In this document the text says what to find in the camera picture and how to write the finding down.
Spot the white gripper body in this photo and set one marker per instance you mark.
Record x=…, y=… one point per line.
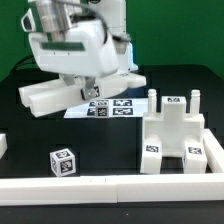
x=64, y=43

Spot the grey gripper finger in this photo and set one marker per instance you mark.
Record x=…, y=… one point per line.
x=88, y=88
x=68, y=79

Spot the white tagged block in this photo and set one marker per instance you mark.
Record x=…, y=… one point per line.
x=151, y=155

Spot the white chair seat block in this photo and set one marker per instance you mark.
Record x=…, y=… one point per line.
x=169, y=128

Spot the small tagged cube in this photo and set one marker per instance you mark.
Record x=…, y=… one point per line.
x=102, y=112

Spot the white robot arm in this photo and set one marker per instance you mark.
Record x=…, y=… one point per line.
x=111, y=12

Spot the white tagged sheet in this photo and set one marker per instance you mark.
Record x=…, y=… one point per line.
x=117, y=108

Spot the white tagged cube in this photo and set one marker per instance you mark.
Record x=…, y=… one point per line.
x=62, y=162

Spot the white block left edge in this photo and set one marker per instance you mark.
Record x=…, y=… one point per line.
x=3, y=144

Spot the white front rail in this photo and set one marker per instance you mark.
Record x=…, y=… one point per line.
x=111, y=189

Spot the white rail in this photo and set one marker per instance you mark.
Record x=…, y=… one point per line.
x=111, y=189
x=214, y=152

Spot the white right rail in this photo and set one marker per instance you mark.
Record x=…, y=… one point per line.
x=214, y=152

